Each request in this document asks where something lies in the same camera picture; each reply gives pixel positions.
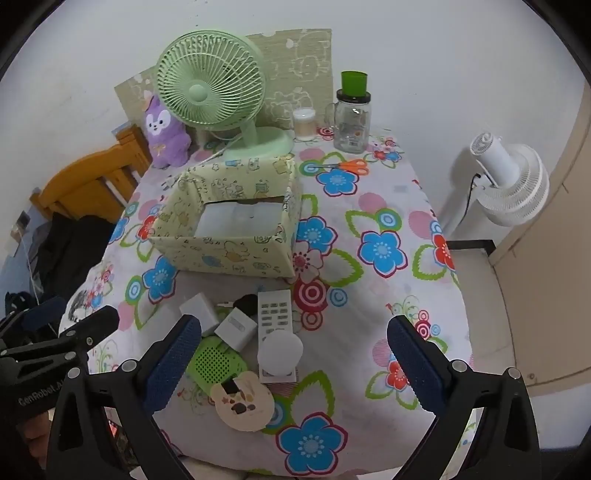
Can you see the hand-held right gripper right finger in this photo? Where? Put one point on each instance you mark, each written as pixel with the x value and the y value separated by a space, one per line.
pixel 415 364

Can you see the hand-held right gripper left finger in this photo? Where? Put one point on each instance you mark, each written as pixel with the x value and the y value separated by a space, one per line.
pixel 178 355

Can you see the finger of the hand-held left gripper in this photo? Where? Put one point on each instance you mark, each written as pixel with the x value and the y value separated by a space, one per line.
pixel 94 322
pixel 46 311

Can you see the green perforated case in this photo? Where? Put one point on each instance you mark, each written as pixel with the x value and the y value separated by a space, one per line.
pixel 212 364

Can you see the large white power adapter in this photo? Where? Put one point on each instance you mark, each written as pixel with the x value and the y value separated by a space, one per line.
pixel 198 311

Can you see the small white cube charger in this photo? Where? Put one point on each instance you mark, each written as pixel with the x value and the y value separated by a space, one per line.
pixel 238 330

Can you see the beige bear shaped card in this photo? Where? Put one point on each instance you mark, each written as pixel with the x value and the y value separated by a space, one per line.
pixel 244 410

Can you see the round white night light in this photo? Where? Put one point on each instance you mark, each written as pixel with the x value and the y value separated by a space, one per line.
pixel 281 353

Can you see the white remote control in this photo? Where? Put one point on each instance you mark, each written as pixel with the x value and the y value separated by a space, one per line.
pixel 274 314

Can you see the pale green patterned storage box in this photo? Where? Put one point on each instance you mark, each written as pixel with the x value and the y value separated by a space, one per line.
pixel 221 256

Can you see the person's left hand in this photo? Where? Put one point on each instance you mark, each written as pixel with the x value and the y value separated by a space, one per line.
pixel 34 434

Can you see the printed white cloth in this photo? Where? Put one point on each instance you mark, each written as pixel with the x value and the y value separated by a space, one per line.
pixel 81 307

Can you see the black bag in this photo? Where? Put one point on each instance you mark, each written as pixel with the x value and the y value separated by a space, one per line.
pixel 14 300

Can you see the dark clothes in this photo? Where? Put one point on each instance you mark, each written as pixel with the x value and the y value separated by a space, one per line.
pixel 69 249

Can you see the floral tablecloth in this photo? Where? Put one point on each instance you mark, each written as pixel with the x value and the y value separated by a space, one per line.
pixel 369 300

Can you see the purple plush toy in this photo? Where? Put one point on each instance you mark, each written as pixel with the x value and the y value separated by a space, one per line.
pixel 161 143

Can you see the orange scissors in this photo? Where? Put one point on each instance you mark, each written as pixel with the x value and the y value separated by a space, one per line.
pixel 353 166

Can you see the white floor fan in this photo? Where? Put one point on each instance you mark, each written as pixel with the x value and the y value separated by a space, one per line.
pixel 512 175

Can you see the glass mug jar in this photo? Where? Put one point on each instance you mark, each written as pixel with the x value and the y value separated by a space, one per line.
pixel 351 129

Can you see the green desk fan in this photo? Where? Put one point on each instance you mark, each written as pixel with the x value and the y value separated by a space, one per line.
pixel 198 92

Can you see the cotton swab jar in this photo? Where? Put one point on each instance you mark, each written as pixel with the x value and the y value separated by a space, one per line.
pixel 304 127

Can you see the green plastic cup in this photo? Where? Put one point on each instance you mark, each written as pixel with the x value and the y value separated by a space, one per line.
pixel 354 83

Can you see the beige patterned board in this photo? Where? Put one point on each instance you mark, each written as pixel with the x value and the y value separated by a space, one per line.
pixel 300 69

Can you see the wall socket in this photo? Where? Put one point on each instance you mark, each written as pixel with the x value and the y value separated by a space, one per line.
pixel 21 224

